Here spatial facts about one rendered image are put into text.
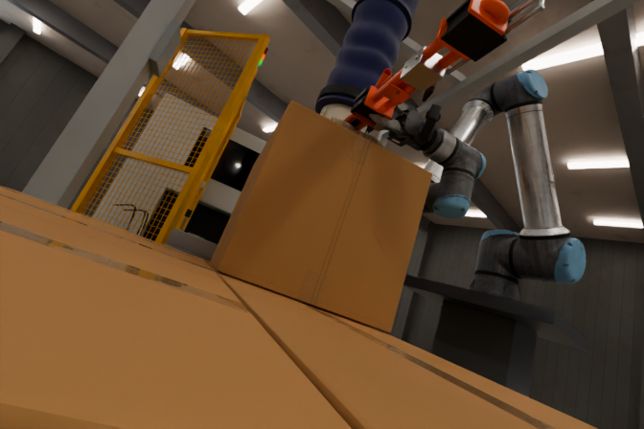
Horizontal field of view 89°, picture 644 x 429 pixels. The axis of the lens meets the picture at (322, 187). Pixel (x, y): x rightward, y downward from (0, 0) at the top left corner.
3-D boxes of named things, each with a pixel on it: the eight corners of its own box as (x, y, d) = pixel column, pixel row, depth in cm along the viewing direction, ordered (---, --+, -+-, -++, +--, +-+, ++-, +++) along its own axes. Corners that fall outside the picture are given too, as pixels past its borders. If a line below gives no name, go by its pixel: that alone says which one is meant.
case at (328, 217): (210, 261, 117) (253, 164, 129) (309, 297, 127) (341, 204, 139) (216, 271, 62) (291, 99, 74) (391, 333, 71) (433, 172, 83)
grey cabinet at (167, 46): (151, 74, 209) (173, 38, 217) (160, 78, 210) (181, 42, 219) (148, 57, 190) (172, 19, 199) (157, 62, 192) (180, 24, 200)
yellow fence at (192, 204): (144, 293, 317) (234, 114, 379) (154, 297, 320) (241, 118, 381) (120, 318, 210) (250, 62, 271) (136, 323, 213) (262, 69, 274)
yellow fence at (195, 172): (14, 284, 197) (176, 24, 258) (32, 286, 206) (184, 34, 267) (113, 341, 166) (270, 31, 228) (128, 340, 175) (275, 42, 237)
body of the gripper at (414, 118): (383, 138, 94) (417, 157, 97) (402, 128, 86) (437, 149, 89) (391, 116, 96) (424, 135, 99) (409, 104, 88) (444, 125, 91)
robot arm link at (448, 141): (451, 158, 89) (459, 128, 92) (438, 150, 88) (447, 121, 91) (429, 166, 97) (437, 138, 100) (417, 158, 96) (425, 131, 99)
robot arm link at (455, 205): (440, 221, 98) (448, 185, 102) (474, 220, 88) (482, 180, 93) (419, 208, 94) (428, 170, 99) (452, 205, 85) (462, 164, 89)
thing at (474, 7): (434, 39, 58) (441, 19, 60) (466, 60, 60) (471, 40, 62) (471, 8, 51) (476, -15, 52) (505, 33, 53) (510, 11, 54)
